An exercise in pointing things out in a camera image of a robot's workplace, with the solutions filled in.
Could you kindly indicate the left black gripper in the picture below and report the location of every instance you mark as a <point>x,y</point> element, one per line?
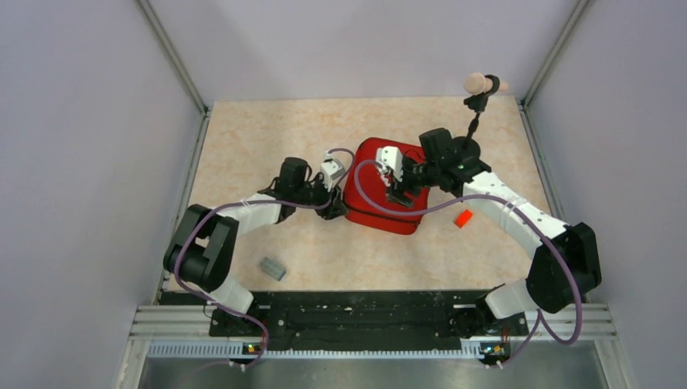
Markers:
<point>337,209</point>

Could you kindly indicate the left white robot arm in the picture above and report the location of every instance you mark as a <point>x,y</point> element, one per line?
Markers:
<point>201,249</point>

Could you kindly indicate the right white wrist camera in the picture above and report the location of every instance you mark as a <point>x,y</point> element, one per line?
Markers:
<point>389,162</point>

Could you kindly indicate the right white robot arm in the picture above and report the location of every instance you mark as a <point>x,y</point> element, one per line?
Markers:
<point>564,257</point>

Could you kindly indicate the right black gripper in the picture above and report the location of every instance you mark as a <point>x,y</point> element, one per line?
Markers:
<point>396,191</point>

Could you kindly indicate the grey blue pill blister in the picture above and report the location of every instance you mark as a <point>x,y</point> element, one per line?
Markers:
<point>272,268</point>

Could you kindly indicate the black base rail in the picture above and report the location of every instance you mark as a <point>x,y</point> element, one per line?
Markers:
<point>403,321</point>

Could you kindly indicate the orange red block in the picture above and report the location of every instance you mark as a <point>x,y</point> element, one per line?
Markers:
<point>463,218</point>

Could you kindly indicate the red black medicine kit bag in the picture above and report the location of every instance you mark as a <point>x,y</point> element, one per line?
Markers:
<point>359,211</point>

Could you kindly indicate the black microphone stand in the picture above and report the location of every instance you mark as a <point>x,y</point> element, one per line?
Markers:
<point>480,88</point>

